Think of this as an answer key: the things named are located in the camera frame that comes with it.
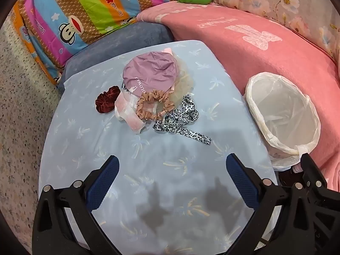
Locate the colourful monkey print quilt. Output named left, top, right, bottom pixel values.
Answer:
left=12, top=0, right=184, bottom=85

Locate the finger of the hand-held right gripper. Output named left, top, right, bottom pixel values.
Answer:
left=300, top=153, right=340, bottom=255

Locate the tan dotted scrunchie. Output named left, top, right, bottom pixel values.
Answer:
left=136, top=90, right=174, bottom=120

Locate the white bag-lined waste bin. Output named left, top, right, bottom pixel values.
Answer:
left=244, top=72, right=322, bottom=171

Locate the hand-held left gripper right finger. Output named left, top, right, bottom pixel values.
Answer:
left=226, top=153, right=316, bottom=255

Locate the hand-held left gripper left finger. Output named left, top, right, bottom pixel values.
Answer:
left=32, top=155, right=120, bottom=255

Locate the pink blanket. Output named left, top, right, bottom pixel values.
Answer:
left=135, top=0, right=340, bottom=192

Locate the beige tulle mesh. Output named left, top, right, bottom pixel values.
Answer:
left=170, top=57, right=196, bottom=103

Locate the leopard print ribbon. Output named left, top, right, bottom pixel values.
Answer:
left=153, top=94, right=212, bottom=146

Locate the dark red scrunchie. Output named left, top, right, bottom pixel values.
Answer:
left=95, top=85, right=121, bottom=115

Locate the blue-grey cushion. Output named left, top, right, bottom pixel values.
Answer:
left=57, top=21, right=174, bottom=93

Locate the floral grey pillow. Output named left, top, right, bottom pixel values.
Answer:
left=210, top=0, right=338, bottom=64

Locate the pink white cloth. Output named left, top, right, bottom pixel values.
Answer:
left=114, top=90, right=149, bottom=135

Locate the purple shower cap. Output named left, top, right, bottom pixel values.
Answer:
left=123, top=51, right=179, bottom=97

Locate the light blue printed tablecloth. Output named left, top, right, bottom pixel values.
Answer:
left=38, top=40, right=278, bottom=255

